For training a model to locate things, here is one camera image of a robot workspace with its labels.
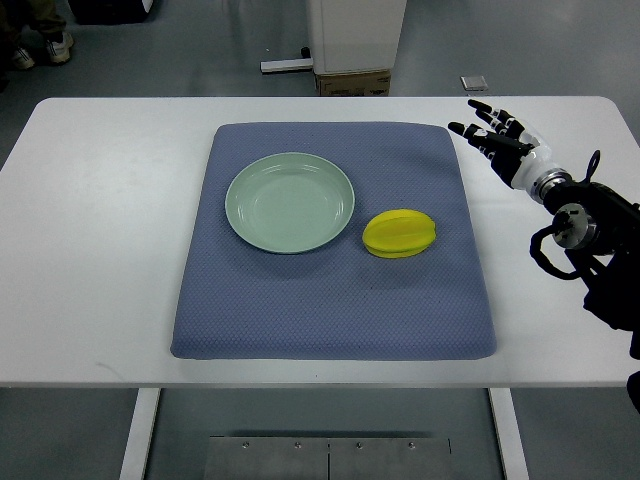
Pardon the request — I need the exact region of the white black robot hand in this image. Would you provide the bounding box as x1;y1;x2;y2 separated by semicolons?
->
447;99;544;190

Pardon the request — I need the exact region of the yellow starfruit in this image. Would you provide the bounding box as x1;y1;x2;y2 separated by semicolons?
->
362;209;437;259

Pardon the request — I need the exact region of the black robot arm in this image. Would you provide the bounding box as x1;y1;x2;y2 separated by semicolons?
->
529;151;639;360

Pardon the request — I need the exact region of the grey floor plate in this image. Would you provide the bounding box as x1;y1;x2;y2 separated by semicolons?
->
460;75;489;92

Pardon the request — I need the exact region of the pale green plate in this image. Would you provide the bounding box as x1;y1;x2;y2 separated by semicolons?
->
225;152;355;254

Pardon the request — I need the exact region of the cardboard box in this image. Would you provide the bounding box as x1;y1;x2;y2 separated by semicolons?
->
315;70;391;97

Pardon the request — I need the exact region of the white cabinet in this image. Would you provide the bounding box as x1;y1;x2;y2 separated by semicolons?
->
305;0;407;75

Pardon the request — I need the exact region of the blue padded mat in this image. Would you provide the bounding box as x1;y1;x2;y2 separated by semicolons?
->
171;122;496;361

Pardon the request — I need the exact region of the white base bar with caster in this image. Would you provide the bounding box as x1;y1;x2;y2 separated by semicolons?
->
260;46;313;75

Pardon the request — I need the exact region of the right white table leg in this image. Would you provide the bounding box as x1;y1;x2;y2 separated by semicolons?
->
488;388;530;480

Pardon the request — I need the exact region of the white table leg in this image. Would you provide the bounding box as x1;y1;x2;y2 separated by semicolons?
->
488;388;530;480
119;388;161;480

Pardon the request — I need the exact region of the black bin with white edge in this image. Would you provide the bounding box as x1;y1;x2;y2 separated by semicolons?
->
68;0;155;25

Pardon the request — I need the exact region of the left white table leg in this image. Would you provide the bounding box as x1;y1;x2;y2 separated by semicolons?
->
119;388;161;480

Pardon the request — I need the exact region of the person in khaki trousers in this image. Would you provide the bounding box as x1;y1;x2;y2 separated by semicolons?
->
1;0;74;70

